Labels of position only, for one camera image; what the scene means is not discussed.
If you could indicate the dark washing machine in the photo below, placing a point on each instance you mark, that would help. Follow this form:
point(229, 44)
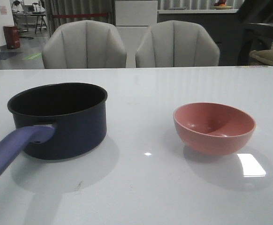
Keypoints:
point(256, 36)

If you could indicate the left beige chair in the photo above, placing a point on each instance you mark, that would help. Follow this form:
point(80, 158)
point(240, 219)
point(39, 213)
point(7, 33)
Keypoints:
point(84, 44)

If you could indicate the right beige chair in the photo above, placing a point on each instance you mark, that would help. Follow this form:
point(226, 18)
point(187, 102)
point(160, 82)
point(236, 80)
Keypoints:
point(176, 44)

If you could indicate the background metal table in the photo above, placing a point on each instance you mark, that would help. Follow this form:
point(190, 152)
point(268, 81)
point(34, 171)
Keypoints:
point(28, 13)

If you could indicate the white cabinet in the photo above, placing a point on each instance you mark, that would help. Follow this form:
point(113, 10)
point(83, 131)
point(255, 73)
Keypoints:
point(132, 17)

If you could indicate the dark blue saucepan purple handle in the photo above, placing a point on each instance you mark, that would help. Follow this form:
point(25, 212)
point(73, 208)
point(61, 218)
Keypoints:
point(55, 121)

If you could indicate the fruit plate on counter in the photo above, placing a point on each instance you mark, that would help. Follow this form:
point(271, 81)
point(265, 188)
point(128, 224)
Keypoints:
point(221, 5)

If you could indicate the pink bowl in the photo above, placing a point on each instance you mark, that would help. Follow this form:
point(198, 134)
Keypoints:
point(212, 128)

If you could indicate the beige chair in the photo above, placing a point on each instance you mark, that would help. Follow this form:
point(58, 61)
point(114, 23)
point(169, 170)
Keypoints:
point(84, 44)
point(176, 44)

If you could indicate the grey counter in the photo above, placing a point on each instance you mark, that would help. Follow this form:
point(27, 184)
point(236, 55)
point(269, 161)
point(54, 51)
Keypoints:
point(222, 25)

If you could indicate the red trash bin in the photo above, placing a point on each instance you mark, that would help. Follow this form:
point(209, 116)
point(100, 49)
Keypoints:
point(11, 37)

